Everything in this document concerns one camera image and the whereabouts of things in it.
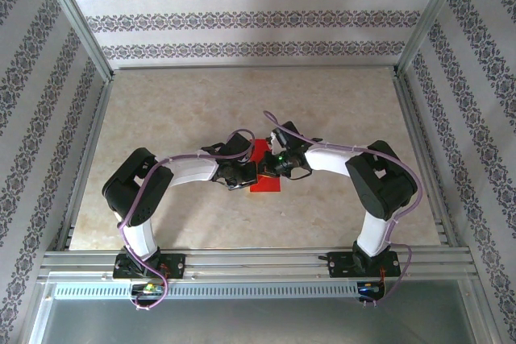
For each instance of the red paper sheet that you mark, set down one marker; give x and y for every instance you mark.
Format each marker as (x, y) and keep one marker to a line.
(266, 187)

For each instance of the aluminium frame post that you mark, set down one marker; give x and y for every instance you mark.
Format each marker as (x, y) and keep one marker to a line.
(78, 23)
(431, 17)

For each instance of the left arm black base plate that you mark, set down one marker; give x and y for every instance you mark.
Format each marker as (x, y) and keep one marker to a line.
(175, 265)

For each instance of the grey metal sheet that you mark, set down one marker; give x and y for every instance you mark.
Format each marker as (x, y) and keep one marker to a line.
(258, 324)

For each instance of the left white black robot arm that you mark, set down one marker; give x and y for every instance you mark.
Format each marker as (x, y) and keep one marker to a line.
(133, 187)

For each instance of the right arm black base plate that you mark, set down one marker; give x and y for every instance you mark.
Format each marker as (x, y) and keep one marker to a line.
(338, 265)

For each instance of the aluminium frame cross bar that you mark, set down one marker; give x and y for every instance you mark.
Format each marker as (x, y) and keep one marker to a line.
(254, 67)

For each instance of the long aluminium mounting rail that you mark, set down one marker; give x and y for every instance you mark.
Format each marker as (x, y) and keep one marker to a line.
(258, 263)

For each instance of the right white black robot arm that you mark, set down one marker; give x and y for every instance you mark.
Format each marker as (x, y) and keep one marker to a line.
(379, 187)

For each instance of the aluminium side rail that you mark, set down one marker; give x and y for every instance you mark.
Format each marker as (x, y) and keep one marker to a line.
(427, 167)
(82, 167)

